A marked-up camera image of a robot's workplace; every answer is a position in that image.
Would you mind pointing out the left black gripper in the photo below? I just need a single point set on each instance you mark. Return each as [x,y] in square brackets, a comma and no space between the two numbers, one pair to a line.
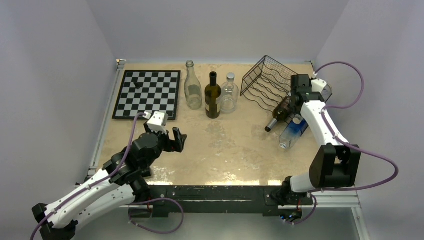
[176,145]

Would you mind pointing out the small clear bottle silver cap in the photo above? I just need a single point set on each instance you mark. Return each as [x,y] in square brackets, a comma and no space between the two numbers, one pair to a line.
[327,92]

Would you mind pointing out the dark green labelled wine bottle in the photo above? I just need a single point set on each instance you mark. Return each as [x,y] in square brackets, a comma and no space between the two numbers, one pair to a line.
[280,113]

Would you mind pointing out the blue square glass bottle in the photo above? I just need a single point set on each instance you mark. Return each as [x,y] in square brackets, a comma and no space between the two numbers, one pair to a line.
[294,130]

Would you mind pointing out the tall clear glass bottle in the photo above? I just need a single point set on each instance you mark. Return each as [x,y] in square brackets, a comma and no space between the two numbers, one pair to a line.
[192,87]

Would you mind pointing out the round clear bottle silver cap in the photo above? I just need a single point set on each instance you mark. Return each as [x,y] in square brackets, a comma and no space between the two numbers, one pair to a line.
[229,94]

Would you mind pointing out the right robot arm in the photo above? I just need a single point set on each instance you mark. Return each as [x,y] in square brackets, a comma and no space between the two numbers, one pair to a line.
[335,164]

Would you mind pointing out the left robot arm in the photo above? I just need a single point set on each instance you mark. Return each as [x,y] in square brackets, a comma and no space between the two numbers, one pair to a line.
[121,182]

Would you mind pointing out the black microphone silver head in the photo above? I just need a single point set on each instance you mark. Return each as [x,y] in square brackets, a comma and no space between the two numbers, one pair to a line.
[146,173]

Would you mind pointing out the black white chessboard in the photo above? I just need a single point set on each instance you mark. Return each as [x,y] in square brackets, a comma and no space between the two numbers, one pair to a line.
[159,93]

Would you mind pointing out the black chess pawn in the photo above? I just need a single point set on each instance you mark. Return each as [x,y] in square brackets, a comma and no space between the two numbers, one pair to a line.
[137,84]

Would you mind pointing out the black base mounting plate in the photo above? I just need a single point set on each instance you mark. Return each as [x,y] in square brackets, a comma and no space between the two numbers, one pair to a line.
[269,201]

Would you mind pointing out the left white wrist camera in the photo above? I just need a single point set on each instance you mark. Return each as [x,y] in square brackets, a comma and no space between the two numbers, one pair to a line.
[157,122]

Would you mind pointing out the black wire wine rack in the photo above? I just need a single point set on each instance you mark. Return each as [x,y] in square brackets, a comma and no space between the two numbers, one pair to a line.
[263,88]

